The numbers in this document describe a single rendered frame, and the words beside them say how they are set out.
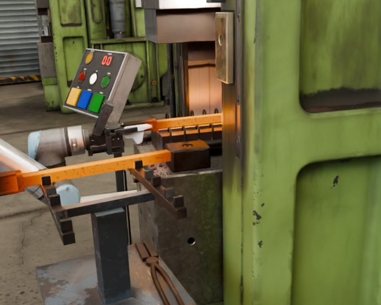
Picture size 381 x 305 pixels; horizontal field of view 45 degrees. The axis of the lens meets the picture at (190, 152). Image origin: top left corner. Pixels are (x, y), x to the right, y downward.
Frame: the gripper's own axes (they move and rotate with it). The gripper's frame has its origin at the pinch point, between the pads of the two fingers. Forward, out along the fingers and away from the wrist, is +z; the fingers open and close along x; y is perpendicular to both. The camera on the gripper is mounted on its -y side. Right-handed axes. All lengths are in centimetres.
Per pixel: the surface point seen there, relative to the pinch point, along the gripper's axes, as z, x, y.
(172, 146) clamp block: 4.4, 15.2, 3.6
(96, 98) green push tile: -12.8, -44.3, -1.6
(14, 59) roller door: -119, -791, 52
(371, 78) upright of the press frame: 51, 43, -15
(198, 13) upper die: 17.1, 8.0, -32.7
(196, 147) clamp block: 10.8, 19.5, 3.9
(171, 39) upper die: 8.6, 8.0, -26.2
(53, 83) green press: -47, -514, 62
